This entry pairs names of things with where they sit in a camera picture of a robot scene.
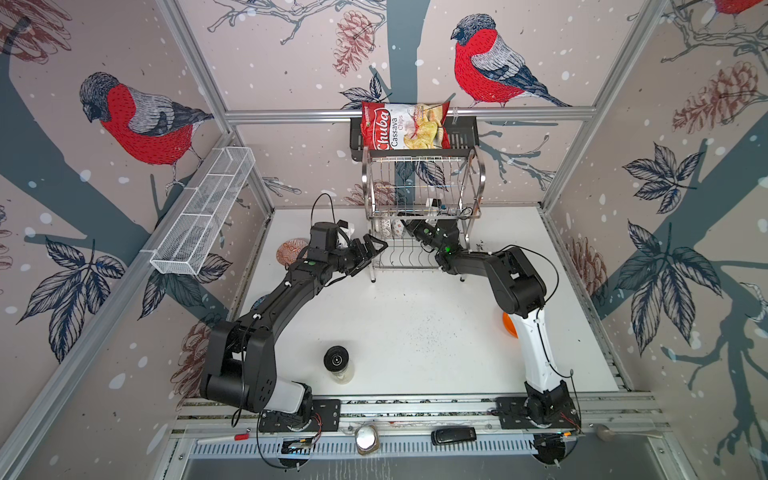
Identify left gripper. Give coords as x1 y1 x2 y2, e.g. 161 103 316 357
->
327 234 387 275

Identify green patterned bowl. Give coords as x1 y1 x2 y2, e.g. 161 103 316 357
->
390 218 405 238

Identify steel two-tier dish rack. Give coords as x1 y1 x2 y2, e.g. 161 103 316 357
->
361 147 486 282

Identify white brown lattice bowl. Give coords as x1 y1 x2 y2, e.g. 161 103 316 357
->
373 218 392 239

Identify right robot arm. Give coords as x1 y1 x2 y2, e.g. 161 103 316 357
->
404 219 581 428

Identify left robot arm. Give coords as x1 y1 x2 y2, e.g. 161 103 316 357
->
199 221 388 423

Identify red patterned bowl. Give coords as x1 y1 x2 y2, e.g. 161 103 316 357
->
275 238 308 268

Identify orange plastic bowl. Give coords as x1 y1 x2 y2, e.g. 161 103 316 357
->
502 312 518 338

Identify black lidded glass jar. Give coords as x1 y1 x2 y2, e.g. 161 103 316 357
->
323 345 354 384

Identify red cassava chips bag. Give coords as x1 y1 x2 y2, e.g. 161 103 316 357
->
361 102 450 151

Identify round silver object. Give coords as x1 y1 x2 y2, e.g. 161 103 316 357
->
355 424 380 455

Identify black remote device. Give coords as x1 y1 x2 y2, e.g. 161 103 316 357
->
430 426 477 446

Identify black wall basket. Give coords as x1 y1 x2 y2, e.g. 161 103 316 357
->
349 116 479 162

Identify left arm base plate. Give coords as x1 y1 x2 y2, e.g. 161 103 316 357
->
258 399 341 434

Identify white wire wall basket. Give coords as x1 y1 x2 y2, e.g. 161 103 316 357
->
150 146 255 275

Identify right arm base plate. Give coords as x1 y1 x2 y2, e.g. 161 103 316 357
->
493 397 581 430

